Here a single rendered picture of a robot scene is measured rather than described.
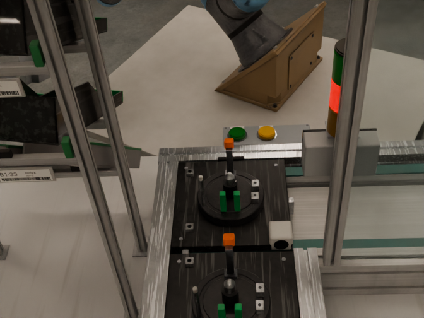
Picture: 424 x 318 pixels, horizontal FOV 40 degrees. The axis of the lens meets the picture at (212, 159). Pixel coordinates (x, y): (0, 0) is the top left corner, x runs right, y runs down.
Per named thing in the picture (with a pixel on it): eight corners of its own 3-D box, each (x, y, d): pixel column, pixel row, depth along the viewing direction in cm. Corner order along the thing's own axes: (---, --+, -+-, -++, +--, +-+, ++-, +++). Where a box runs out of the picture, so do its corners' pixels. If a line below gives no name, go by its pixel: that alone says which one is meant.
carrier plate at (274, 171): (178, 168, 132) (178, 161, 131) (284, 164, 131) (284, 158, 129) (171, 253, 115) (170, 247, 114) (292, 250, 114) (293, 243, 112)
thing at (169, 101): (188, 12, 207) (188, 4, 205) (447, 73, 171) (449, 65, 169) (61, 127, 165) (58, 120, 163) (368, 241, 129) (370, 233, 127)
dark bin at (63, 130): (60, 98, 115) (58, 61, 113) (123, 103, 113) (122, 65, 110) (-20, 139, 89) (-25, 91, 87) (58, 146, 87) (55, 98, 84)
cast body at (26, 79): (35, 75, 125) (31, 42, 122) (53, 76, 124) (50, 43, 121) (14, 84, 117) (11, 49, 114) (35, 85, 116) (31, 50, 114)
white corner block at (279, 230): (268, 233, 117) (268, 220, 114) (291, 232, 117) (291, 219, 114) (269, 252, 114) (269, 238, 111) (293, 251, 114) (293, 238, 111)
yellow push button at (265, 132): (257, 132, 139) (257, 125, 138) (274, 131, 139) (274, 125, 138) (258, 142, 137) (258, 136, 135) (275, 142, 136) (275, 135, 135)
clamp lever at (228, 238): (224, 269, 106) (223, 233, 103) (236, 269, 106) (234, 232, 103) (224, 280, 103) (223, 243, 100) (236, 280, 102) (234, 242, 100)
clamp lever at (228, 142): (225, 170, 124) (224, 137, 121) (235, 170, 124) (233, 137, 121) (225, 178, 121) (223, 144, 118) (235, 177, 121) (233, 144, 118)
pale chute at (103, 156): (84, 163, 130) (86, 143, 130) (139, 168, 128) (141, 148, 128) (21, 161, 103) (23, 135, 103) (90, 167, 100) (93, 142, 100)
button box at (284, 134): (224, 144, 145) (222, 125, 140) (308, 141, 143) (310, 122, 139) (223, 164, 140) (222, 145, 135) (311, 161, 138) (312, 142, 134)
